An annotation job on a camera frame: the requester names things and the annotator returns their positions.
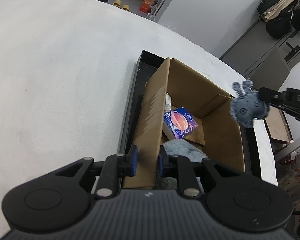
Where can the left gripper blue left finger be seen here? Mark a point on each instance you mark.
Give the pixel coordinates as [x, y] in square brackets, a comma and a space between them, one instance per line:
[132, 160]

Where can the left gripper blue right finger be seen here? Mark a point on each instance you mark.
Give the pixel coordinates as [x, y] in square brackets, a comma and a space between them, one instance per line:
[160, 165]

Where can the grey fluffy plush toy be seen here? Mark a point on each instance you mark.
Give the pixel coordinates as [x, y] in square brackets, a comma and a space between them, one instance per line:
[183, 148]

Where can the blue tissue packet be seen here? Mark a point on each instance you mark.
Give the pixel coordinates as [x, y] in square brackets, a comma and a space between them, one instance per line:
[178, 123]

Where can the grey denim octopus toy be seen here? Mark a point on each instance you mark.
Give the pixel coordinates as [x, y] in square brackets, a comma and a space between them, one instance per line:
[247, 107]

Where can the white paper ball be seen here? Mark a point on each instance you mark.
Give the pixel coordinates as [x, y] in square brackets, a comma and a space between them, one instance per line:
[168, 103]

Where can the brown cardboard box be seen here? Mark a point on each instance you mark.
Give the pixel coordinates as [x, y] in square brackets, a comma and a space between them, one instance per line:
[180, 103]

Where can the framed cork board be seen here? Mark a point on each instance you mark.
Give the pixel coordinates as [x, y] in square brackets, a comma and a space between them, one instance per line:
[277, 127]

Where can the grey leaning panel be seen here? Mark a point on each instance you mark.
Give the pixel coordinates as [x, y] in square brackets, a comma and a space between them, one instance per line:
[272, 72]

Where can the black shallow tray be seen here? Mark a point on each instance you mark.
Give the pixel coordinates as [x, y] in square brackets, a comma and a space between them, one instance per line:
[144, 68]

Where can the hanging dark coats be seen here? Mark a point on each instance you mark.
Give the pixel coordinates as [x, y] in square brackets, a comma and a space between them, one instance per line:
[280, 16]

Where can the white table cloth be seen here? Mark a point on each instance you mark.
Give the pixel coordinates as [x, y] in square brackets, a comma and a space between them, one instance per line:
[66, 68]

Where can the orange cardboard box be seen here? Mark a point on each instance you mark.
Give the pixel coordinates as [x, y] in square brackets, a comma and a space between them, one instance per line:
[147, 6]

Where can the right yellow slipper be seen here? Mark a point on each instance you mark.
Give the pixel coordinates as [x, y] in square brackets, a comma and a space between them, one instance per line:
[126, 7]

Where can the yellow slipper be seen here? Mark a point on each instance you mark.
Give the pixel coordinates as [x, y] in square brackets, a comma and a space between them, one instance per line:
[117, 3]
[126, 7]

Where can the left yellow slipper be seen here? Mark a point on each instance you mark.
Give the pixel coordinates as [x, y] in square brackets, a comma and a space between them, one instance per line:
[117, 3]

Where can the grey door with handle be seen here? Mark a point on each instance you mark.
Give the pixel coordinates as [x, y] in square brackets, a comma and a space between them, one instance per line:
[247, 54]

